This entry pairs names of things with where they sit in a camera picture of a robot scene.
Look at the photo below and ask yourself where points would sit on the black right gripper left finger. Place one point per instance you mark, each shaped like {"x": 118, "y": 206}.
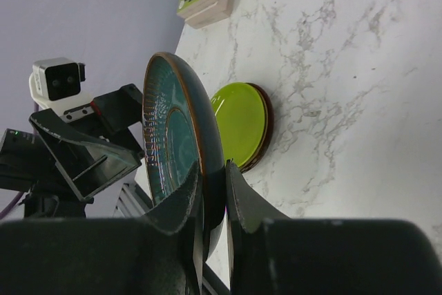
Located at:
{"x": 160, "y": 252}

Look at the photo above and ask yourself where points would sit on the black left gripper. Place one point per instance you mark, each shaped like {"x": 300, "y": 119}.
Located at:
{"x": 62, "y": 166}

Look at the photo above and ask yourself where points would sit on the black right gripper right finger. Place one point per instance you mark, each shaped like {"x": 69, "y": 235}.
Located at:
{"x": 271, "y": 253}

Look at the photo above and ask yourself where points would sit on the dark green plate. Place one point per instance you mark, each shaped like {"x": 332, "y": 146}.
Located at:
{"x": 179, "y": 130}

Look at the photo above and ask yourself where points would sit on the lime green plate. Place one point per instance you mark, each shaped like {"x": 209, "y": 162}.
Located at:
{"x": 240, "y": 116}

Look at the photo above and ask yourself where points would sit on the red floral plate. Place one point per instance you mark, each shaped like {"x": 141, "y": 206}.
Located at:
{"x": 268, "y": 133}

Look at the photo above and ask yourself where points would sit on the aluminium frame post left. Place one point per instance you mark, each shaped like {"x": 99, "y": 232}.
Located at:
{"x": 132, "y": 202}

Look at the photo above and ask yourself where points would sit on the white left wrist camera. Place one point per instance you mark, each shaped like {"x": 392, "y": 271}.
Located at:
{"x": 56, "y": 84}

